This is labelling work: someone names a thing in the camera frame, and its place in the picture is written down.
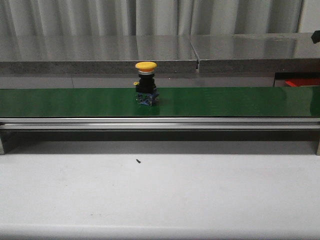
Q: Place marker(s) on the grey stone counter slab left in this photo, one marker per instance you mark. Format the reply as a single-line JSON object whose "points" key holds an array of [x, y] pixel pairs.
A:
{"points": [[95, 55]]}

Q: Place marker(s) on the grey stone counter slab right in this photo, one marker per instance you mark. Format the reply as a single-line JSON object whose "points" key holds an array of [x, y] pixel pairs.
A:
{"points": [[256, 53]]}

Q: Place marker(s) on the grey stone counter slab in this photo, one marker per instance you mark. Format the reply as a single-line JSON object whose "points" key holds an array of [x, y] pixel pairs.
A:
{"points": [[95, 55], [256, 53]]}

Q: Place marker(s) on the grey curtain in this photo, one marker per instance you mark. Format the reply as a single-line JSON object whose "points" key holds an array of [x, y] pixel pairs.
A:
{"points": [[148, 17]]}

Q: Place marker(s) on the green conveyor belt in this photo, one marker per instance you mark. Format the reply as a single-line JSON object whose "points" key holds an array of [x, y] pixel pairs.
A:
{"points": [[172, 102]]}

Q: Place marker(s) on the aluminium conveyor frame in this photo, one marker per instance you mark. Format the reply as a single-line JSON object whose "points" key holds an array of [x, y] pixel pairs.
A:
{"points": [[166, 135]]}

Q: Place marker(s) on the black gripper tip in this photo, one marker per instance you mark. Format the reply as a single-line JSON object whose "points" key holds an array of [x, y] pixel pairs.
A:
{"points": [[315, 37]]}

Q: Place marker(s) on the red plastic tray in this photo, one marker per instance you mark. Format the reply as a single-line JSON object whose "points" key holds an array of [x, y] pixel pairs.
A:
{"points": [[303, 82]]}

